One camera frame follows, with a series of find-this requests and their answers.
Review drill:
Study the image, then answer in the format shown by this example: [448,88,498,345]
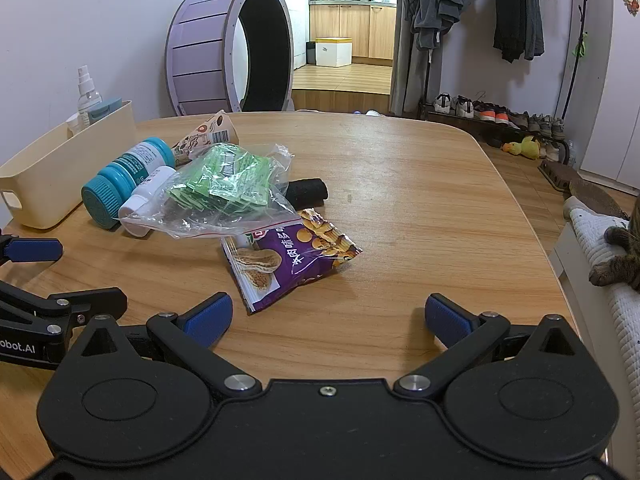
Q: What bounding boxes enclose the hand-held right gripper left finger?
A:
[70,292,263,401]

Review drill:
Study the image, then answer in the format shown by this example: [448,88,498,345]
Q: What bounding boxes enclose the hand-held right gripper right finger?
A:
[392,294,586,401]

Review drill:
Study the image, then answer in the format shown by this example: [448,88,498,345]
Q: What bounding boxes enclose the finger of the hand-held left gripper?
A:
[0,281,128,333]
[0,234,64,266]

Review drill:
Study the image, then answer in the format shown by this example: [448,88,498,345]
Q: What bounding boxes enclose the cream plastic basket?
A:
[0,100,138,231]

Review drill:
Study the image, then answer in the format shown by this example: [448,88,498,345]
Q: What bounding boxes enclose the large teal bottle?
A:
[81,137,177,231]

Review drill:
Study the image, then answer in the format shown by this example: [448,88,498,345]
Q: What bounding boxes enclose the purple snack packet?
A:
[221,208,364,316]

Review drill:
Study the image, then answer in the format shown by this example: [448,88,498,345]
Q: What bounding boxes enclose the medium white pill bottle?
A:
[118,165,178,239]

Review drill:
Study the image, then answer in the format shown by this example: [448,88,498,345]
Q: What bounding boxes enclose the plastic bag of green packets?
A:
[120,142,303,240]

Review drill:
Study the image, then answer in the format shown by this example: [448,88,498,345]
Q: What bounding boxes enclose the clear bottle blue-grey cap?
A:
[90,98,123,122]

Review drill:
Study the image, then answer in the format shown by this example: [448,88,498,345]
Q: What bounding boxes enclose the spray bottle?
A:
[76,65,104,128]

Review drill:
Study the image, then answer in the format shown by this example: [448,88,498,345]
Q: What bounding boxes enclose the black cylinder roll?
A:
[285,177,329,209]

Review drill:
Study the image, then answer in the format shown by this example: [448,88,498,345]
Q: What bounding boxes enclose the brown white snack packet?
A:
[170,111,240,167]

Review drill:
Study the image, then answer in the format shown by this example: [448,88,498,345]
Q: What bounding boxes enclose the wooden desk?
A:
[0,111,583,480]

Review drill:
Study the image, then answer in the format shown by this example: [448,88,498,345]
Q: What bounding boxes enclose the white knit blanket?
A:
[564,196,640,441]

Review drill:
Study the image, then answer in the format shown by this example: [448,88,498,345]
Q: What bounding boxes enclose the tabby cat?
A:
[589,195,640,291]

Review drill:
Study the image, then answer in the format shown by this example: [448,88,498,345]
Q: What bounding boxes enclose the yellow duck plush toy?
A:
[501,135,542,161]

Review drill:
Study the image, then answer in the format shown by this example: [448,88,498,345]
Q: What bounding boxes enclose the brown cat scratcher board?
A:
[569,180,632,221]

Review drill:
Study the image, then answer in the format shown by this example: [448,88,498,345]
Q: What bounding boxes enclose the black shoe rack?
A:
[419,100,571,166]

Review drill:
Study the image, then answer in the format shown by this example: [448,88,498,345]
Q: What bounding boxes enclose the row of shoes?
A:
[432,92,568,161]

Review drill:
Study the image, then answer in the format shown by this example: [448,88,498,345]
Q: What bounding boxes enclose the grey curtain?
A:
[390,0,441,116]

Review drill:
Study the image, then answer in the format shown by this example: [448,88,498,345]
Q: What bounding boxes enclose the purple cat wheel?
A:
[165,0,296,118]

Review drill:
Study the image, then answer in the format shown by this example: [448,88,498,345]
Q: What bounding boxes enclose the white wardrobe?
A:
[580,0,640,191]

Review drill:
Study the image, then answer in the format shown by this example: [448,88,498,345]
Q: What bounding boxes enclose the white foam box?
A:
[315,36,353,68]

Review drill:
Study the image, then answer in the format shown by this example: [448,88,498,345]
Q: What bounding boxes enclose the wooden kitchen cabinet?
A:
[309,2,398,66]

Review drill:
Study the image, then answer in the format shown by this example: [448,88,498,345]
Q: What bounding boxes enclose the black hanging clothes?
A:
[492,0,545,63]

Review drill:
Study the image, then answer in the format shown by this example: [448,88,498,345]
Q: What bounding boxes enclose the grey hanging clothes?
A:
[396,0,471,51]

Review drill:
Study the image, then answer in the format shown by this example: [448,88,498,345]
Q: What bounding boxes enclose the black coat stand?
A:
[555,0,608,126]

